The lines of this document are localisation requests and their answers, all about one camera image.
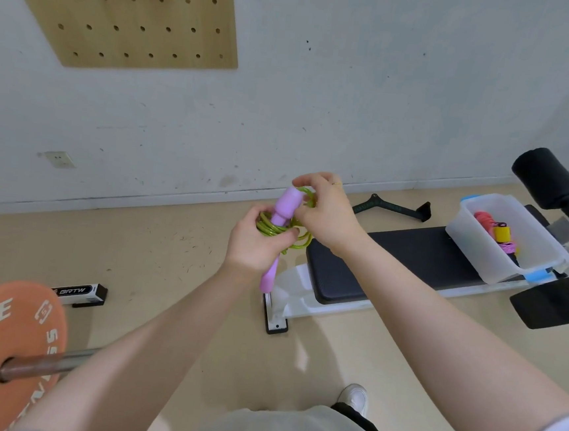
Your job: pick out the white bench frame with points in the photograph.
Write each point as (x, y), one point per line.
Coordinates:
(297, 293)

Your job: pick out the person's right thumb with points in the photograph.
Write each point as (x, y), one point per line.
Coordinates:
(300, 215)

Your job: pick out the black foam roller pad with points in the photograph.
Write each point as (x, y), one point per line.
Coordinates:
(546, 178)

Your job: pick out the person's left hand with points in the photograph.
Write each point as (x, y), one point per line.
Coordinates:
(247, 244)

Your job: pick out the steel barbell bar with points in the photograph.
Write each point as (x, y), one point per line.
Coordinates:
(53, 362)

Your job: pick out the person's right forearm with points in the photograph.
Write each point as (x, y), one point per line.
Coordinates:
(452, 346)

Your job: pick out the wooden pegboard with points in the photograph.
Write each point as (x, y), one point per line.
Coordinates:
(146, 32)

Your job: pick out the white wall socket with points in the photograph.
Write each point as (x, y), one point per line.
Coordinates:
(60, 159)

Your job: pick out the black long box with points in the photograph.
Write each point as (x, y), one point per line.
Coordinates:
(79, 293)

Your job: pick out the person's right hand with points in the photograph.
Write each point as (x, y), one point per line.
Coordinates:
(331, 217)

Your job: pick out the person's left thumb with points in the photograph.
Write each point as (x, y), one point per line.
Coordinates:
(287, 234)

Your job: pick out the black bench backrest pad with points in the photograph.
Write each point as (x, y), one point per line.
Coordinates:
(555, 301)

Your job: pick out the black shorts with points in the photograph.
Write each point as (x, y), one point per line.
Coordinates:
(363, 423)

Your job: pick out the black bench seat pad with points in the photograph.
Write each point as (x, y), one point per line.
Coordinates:
(410, 258)

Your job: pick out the person's left forearm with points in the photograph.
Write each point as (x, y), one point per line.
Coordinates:
(143, 354)

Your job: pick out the white shoe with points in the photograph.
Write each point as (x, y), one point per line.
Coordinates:
(355, 397)

